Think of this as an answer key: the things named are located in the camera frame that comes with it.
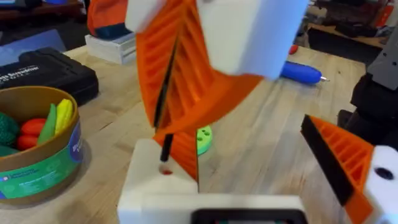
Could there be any finger of the white orange right gripper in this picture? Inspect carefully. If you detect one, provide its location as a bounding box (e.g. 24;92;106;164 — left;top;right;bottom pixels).
124;0;188;129
154;0;309;135

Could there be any white orange left gripper right finger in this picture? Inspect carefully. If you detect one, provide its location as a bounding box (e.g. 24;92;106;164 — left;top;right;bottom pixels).
300;114;398;224

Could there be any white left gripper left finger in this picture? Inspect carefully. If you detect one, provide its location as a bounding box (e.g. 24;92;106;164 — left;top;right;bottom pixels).
117;129;200;224

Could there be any blue electric screwdriver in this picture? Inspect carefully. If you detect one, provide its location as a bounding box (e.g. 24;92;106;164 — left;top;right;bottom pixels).
279;60;330;85

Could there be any white flat box stack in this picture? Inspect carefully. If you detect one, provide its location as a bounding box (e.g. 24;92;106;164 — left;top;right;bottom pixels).
85;30;138;65

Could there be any green disc with holes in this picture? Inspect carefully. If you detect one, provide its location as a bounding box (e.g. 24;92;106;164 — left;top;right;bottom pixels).
196;124;214;156

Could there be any orange and dark blue bag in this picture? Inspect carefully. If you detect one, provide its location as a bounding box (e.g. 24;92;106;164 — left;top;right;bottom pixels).
86;0;133;40

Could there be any black tool case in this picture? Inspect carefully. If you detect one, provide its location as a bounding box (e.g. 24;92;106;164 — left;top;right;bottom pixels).
0;46;100;107

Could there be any brown tub with toy vegetables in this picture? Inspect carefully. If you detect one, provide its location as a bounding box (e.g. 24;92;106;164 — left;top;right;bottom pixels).
0;85;85;206

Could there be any blue flat folder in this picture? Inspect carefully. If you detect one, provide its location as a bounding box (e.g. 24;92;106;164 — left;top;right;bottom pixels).
0;29;67;67

